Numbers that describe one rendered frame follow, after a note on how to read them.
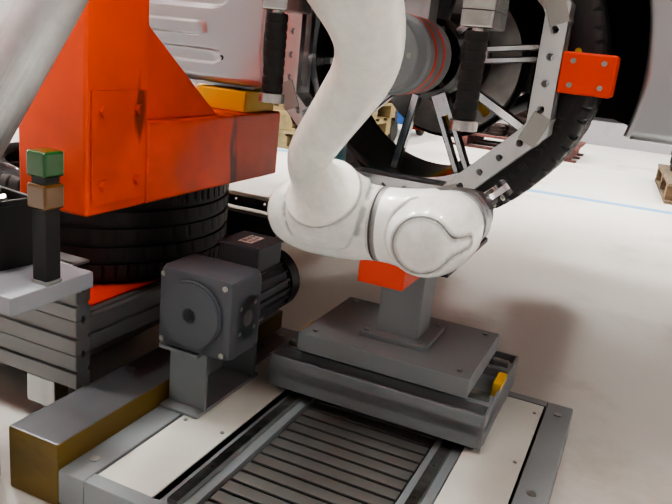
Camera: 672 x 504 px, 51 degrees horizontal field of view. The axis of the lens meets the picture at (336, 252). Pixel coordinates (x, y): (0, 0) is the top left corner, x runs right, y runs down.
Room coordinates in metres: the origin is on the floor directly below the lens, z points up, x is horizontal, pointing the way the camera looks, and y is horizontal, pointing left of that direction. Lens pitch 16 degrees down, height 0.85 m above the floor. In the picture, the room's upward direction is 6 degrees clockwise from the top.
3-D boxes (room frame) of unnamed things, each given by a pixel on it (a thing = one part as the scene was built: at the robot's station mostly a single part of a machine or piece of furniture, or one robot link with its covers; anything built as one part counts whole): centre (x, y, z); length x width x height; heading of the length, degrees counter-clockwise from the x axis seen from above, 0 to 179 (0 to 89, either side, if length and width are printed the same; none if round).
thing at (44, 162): (1.04, 0.45, 0.64); 0.04 x 0.04 x 0.04; 67
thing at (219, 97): (1.76, 0.29, 0.71); 0.14 x 0.14 x 0.05; 67
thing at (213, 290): (1.47, 0.19, 0.26); 0.42 x 0.18 x 0.35; 157
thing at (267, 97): (1.23, 0.14, 0.83); 0.04 x 0.04 x 0.16
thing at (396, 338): (1.54, -0.18, 0.32); 0.40 x 0.30 x 0.28; 67
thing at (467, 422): (1.54, -0.18, 0.13); 0.50 x 0.36 x 0.10; 67
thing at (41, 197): (1.04, 0.45, 0.59); 0.04 x 0.04 x 0.04; 67
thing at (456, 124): (1.10, -0.17, 0.83); 0.04 x 0.04 x 0.16
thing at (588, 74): (1.27, -0.40, 0.85); 0.09 x 0.08 x 0.07; 67
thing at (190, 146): (1.60, 0.35, 0.69); 0.52 x 0.17 x 0.35; 157
